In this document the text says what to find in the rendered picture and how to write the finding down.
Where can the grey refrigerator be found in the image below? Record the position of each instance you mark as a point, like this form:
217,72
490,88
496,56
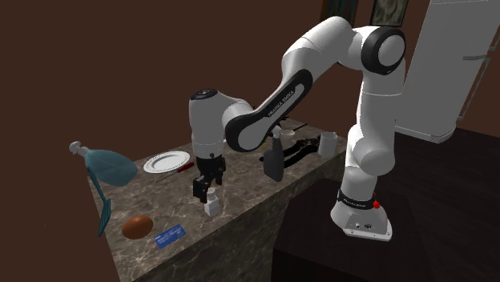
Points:
445,66

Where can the teal flask with grey cap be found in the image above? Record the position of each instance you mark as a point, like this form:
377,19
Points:
111,166

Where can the brown egg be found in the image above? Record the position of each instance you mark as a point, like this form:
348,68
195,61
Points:
137,227

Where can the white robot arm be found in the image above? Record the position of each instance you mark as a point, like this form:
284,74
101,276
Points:
373,117

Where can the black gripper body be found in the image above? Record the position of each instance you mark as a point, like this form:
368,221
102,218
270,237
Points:
210,166

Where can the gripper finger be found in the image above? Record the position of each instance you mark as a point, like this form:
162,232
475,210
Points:
200,190
219,178

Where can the framed wall picture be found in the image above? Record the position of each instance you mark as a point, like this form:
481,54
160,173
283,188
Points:
388,11

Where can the small white dish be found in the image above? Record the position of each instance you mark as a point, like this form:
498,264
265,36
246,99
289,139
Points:
288,132

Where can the dark grey spray bottle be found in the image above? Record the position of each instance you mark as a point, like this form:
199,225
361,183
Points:
274,162

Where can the thin black stick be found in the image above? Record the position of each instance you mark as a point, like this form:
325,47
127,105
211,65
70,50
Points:
299,127

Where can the blue card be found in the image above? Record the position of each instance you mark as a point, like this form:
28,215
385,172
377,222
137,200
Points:
170,236

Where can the teal spatula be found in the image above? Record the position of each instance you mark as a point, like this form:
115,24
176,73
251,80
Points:
104,213

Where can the white plate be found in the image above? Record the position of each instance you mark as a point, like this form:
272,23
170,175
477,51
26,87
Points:
166,161

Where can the dark robot stand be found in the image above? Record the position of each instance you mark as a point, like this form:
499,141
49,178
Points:
312,250

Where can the black tongs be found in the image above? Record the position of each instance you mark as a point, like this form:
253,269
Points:
299,150

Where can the white cup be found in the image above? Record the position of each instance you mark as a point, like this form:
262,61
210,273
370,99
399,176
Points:
327,145

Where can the small white bottle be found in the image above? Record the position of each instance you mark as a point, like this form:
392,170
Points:
213,205

